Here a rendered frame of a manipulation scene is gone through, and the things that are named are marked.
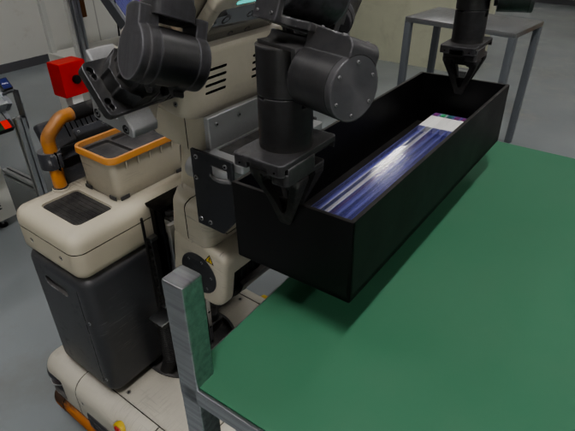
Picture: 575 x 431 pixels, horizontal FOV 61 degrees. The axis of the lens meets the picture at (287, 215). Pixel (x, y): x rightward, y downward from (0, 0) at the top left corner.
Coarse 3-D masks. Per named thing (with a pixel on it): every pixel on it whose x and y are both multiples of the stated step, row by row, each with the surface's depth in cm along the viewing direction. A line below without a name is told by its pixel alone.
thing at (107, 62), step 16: (96, 64) 72; (112, 64) 70; (96, 80) 72; (112, 80) 71; (128, 80) 70; (96, 96) 71; (112, 96) 72; (128, 96) 72; (144, 96) 72; (160, 96) 78; (112, 112) 72; (128, 112) 75
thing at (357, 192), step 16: (416, 128) 90; (432, 128) 90; (448, 128) 90; (400, 144) 84; (416, 144) 84; (432, 144) 84; (384, 160) 79; (400, 160) 79; (416, 160) 79; (352, 176) 75; (368, 176) 74; (384, 176) 74; (400, 176) 74; (336, 192) 70; (352, 192) 70; (368, 192) 70; (320, 208) 67; (336, 208) 67; (352, 208) 67
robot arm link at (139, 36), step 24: (144, 0) 63; (168, 0) 62; (192, 0) 64; (144, 24) 61; (168, 24) 68; (192, 24) 66; (120, 48) 65; (144, 48) 60; (120, 72) 65; (144, 72) 62
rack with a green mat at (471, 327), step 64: (512, 192) 93; (448, 256) 76; (512, 256) 76; (192, 320) 50; (256, 320) 64; (320, 320) 64; (384, 320) 64; (448, 320) 64; (512, 320) 64; (192, 384) 55; (256, 384) 56; (320, 384) 56; (384, 384) 56; (448, 384) 56; (512, 384) 56
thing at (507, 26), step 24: (408, 24) 309; (432, 24) 299; (504, 24) 289; (528, 24) 289; (408, 48) 318; (432, 48) 348; (528, 48) 306; (432, 72) 357; (504, 72) 282; (528, 72) 312
